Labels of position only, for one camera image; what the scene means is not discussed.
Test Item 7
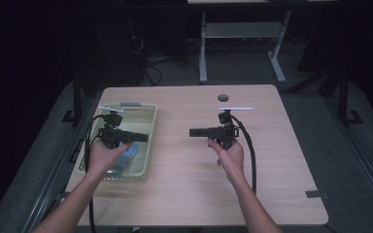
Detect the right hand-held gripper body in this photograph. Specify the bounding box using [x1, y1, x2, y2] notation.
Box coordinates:
[207, 106, 255, 150]

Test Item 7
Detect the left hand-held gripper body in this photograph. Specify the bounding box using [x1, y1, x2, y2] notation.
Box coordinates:
[96, 105, 125, 150]

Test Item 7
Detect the pale green plastic basket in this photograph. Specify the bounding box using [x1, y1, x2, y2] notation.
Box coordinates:
[77, 102, 158, 183]

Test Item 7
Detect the blue knitted monster glove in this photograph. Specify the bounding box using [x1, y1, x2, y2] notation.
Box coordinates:
[111, 141, 141, 176]

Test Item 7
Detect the person's left hand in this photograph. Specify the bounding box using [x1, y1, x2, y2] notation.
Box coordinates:
[86, 141, 134, 179]

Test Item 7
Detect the person's right hand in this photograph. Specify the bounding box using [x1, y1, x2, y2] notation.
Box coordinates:
[207, 138, 246, 184]

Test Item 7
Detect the black metal stand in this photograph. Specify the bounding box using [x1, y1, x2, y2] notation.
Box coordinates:
[61, 72, 85, 125]
[338, 67, 364, 127]

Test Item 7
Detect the black tape strip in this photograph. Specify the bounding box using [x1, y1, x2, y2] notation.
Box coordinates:
[305, 189, 329, 199]

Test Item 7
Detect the left hand-held gripper black cable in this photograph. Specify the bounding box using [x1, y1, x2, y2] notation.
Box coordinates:
[84, 114, 111, 233]

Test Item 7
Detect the hand-held gripper black cable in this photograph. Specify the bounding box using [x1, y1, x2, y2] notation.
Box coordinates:
[84, 114, 111, 233]
[229, 115, 257, 194]

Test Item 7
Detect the right hand-held gripper black cable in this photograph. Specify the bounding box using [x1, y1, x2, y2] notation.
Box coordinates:
[229, 115, 257, 194]

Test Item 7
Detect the bundle of floor cables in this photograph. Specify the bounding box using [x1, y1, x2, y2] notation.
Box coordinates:
[122, 32, 202, 87]

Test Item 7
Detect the metal floor rail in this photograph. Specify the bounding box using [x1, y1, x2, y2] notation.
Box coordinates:
[322, 95, 373, 225]
[21, 100, 98, 233]

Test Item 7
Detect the white metal desk frame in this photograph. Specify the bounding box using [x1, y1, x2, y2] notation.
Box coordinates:
[187, 0, 293, 84]

